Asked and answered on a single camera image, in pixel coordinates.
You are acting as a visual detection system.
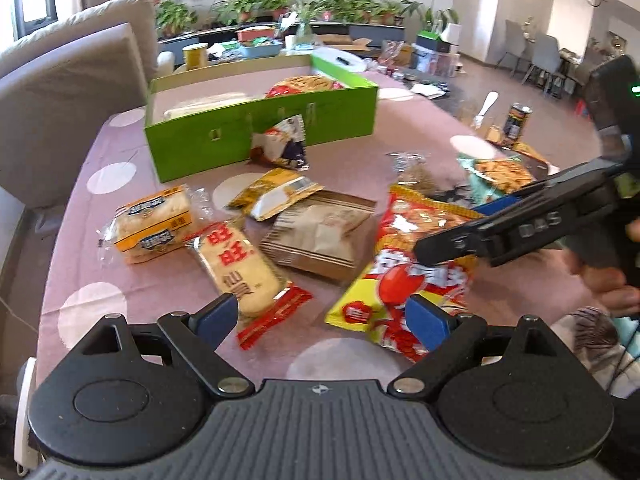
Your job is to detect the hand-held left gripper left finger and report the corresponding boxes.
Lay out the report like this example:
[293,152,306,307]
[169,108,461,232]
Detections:
[55,292,256,401]

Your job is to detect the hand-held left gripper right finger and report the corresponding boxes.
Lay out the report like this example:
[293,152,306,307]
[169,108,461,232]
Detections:
[387,294,583,400]

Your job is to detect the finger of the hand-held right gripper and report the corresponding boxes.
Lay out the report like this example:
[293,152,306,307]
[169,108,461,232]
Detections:
[472,194,531,218]
[414,160,623,268]

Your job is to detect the green patterned snack packet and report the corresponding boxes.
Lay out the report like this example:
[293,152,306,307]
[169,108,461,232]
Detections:
[435,152,551,206]

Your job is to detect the yellow red crab snack bag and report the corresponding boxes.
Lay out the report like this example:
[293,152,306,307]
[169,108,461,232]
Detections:
[325,184,488,363]

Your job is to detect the red rice cracker packet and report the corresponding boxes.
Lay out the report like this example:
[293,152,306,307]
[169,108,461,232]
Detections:
[184,220,313,351]

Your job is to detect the yellow cake packet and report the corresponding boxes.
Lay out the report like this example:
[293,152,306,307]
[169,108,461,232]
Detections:
[96,185,211,267]

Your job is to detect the brown striped snack packet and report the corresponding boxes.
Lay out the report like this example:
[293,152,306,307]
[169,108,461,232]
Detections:
[259,191,377,283]

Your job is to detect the green cardboard box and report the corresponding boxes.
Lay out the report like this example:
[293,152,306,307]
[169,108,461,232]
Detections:
[144,52,379,183]

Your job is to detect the large red snack bag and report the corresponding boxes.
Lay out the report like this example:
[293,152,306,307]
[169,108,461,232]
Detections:
[265,75,347,99]

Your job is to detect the person's right hand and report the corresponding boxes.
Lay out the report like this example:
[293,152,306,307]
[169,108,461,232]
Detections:
[562,220,640,318]

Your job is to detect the pink polka dot tablecloth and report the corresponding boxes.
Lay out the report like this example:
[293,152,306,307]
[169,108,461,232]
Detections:
[37,67,621,386]

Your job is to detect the dark drink can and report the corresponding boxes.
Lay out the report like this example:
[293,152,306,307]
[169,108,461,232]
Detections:
[502,103,533,147]

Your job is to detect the grey dining chair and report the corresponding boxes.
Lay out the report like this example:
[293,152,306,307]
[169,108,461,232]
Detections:
[522,34,563,96]
[500,20,531,73]

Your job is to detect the white plastic spoon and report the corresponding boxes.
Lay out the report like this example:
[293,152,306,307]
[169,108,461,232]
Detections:
[472,91,499,128]

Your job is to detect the dark round low table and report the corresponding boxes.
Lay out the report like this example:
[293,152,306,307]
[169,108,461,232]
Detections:
[385,62,481,126]

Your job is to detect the small yellow packet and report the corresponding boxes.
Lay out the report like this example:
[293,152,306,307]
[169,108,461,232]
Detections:
[226,167,325,222]

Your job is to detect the clear storage bin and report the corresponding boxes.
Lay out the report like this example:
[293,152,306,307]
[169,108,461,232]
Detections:
[412,47,461,77]

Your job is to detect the plastic bag with fruit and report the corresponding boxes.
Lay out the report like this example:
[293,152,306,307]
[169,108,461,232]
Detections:
[377,40,416,68]

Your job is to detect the small red white packet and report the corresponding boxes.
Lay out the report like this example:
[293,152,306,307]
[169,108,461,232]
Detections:
[248,115,310,170]

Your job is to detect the tall leafy plant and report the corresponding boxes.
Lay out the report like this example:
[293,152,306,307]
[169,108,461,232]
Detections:
[400,0,458,36]

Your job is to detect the grey television cabinet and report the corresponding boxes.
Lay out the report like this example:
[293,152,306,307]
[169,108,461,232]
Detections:
[157,20,406,53]

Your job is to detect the open cardboard box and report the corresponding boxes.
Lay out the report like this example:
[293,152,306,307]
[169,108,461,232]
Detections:
[315,34,373,51]

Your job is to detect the round white coffee table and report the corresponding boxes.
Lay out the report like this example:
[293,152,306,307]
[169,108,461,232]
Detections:
[200,45,369,75]

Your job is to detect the glass vase with stems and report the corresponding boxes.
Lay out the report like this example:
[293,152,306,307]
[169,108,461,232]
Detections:
[295,7,316,46]

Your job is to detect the beige sofa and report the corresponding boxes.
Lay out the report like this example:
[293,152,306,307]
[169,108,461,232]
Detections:
[0,0,176,211]

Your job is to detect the yellow canister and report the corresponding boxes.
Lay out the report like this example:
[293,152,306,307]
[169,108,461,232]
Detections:
[182,42,208,72]

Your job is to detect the blue basket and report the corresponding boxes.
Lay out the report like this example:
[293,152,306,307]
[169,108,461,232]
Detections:
[240,40,283,59]

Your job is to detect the red orange box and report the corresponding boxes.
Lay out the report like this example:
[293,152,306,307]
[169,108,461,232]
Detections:
[236,26,276,42]

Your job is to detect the row of potted plants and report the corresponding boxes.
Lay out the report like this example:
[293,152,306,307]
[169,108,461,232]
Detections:
[155,0,416,31]

